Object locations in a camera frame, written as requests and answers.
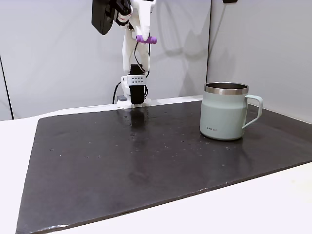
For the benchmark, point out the black oval camera box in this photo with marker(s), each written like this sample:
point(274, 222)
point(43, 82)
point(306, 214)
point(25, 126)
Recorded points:
point(101, 15)

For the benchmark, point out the pale green steel-rimmed mug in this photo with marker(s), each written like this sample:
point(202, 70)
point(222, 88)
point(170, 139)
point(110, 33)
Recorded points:
point(221, 114)

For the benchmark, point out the black table mat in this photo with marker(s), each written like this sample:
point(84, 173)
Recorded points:
point(136, 158)

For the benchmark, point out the grey table clamp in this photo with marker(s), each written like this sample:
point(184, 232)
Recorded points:
point(121, 98)

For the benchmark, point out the black wall fixture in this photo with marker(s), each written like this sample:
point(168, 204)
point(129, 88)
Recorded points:
point(230, 1)

